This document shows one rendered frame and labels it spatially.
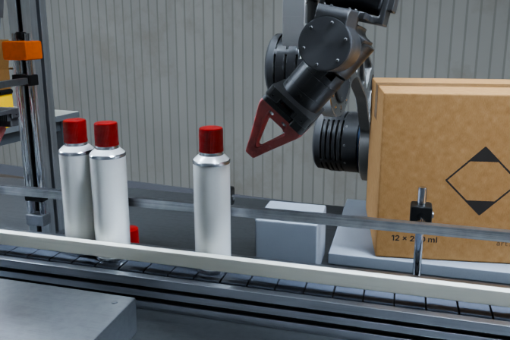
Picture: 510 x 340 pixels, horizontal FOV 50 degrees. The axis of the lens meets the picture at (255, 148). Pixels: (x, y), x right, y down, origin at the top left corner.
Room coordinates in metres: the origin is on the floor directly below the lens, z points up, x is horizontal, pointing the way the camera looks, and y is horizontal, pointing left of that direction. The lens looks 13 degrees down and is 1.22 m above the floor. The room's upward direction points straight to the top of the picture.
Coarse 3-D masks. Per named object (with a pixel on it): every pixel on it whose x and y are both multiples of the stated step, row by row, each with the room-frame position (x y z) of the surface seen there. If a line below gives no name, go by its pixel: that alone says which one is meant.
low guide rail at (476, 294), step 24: (0, 240) 0.77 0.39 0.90; (24, 240) 0.76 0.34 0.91; (48, 240) 0.75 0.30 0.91; (72, 240) 0.74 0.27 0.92; (168, 264) 0.70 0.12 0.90; (192, 264) 0.69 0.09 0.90; (216, 264) 0.68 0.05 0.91; (240, 264) 0.67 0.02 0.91; (264, 264) 0.66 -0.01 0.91; (288, 264) 0.66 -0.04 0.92; (360, 288) 0.63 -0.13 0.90; (384, 288) 0.62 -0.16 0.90; (408, 288) 0.61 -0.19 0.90; (432, 288) 0.61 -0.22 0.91; (456, 288) 0.60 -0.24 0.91; (480, 288) 0.59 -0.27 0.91; (504, 288) 0.59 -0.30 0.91
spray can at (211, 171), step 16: (208, 128) 0.72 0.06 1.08; (208, 144) 0.71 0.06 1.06; (208, 160) 0.70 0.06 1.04; (224, 160) 0.71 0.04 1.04; (208, 176) 0.70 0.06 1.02; (224, 176) 0.71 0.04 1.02; (208, 192) 0.70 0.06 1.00; (224, 192) 0.71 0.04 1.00; (208, 208) 0.70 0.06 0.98; (224, 208) 0.71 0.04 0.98; (208, 224) 0.70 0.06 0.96; (224, 224) 0.71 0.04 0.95; (208, 240) 0.70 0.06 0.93; (224, 240) 0.71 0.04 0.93; (208, 272) 0.70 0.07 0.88
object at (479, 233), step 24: (0, 192) 0.86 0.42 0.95; (24, 192) 0.84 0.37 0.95; (48, 192) 0.83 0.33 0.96; (240, 216) 0.75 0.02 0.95; (264, 216) 0.74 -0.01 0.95; (288, 216) 0.73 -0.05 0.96; (312, 216) 0.72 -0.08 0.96; (336, 216) 0.71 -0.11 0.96; (360, 216) 0.71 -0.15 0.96; (504, 240) 0.65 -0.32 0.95
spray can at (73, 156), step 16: (64, 128) 0.78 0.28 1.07; (80, 128) 0.78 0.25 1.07; (80, 144) 0.78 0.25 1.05; (64, 160) 0.76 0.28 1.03; (80, 160) 0.76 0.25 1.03; (64, 176) 0.77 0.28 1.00; (80, 176) 0.76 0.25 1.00; (64, 192) 0.77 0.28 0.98; (80, 192) 0.76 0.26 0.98; (64, 208) 0.77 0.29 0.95; (80, 208) 0.76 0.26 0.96; (80, 224) 0.76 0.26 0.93; (80, 256) 0.76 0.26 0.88
